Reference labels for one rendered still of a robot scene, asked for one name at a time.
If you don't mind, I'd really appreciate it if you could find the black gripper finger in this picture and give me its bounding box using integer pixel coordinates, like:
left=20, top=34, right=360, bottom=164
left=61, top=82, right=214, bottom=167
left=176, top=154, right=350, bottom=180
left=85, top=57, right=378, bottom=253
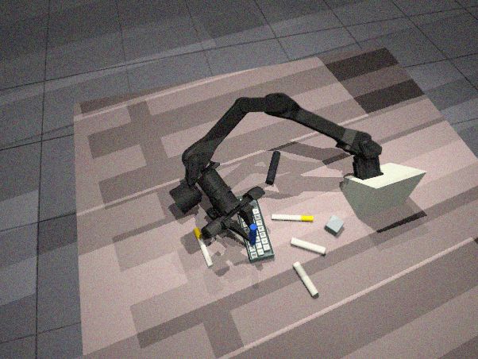
left=238, top=206, right=254, bottom=228
left=222, top=220, right=251, bottom=241

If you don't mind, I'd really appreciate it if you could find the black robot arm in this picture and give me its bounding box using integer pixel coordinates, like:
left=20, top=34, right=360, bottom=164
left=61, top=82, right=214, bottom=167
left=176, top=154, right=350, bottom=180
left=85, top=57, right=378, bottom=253
left=169, top=92, right=384, bottom=214

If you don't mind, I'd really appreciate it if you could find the grey keyboard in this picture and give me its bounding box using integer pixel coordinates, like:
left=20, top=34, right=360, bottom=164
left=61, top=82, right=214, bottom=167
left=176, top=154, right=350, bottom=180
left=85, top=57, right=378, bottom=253
left=237, top=199, right=275, bottom=264

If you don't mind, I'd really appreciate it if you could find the blue stylus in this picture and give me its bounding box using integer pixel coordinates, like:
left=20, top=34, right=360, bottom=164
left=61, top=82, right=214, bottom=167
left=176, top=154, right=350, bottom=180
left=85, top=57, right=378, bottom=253
left=249, top=224, right=257, bottom=247

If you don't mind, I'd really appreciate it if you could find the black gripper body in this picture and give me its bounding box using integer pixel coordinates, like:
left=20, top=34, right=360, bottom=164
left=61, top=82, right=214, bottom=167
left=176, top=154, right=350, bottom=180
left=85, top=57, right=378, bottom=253
left=201, top=183, right=265, bottom=239

